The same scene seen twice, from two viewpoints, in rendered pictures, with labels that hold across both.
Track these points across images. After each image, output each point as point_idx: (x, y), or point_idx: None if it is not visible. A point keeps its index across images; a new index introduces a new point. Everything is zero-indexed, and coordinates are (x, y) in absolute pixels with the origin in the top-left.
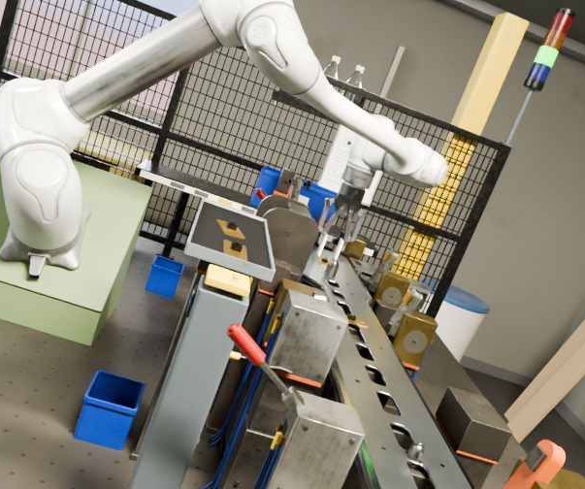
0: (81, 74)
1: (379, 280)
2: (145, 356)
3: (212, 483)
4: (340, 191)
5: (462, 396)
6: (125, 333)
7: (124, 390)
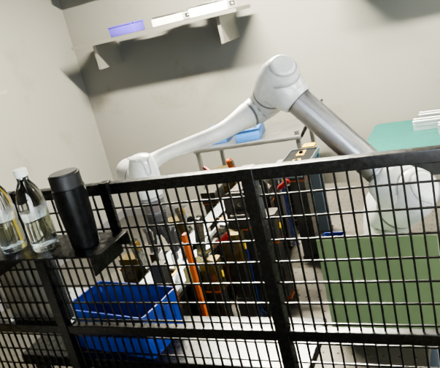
0: (376, 150)
1: None
2: (313, 294)
3: (292, 249)
4: (166, 216)
5: (213, 190)
6: (325, 307)
7: None
